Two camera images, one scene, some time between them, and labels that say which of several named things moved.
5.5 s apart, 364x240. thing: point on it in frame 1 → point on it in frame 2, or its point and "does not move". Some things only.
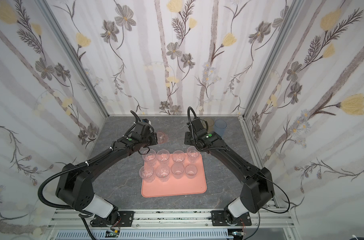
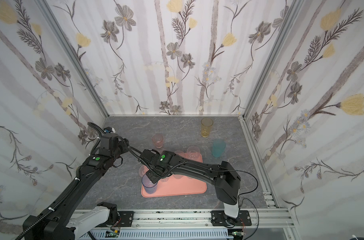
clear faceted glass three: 193,154 does not move
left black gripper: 153,139 → 122,144
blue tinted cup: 219,127 → 149,187
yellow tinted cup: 210,123 does not move
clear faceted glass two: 147,173 does not move
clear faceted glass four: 178,156 does not move
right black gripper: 188,139 → 152,173
